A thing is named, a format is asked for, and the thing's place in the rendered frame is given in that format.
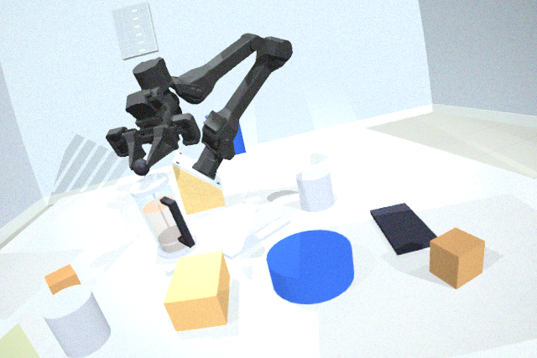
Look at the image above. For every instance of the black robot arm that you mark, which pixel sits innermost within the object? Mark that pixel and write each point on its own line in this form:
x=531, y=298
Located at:
x=194, y=86

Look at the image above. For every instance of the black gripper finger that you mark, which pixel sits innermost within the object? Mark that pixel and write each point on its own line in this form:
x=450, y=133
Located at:
x=135, y=150
x=163, y=144

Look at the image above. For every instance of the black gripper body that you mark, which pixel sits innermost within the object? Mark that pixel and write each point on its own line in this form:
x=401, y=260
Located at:
x=183, y=124

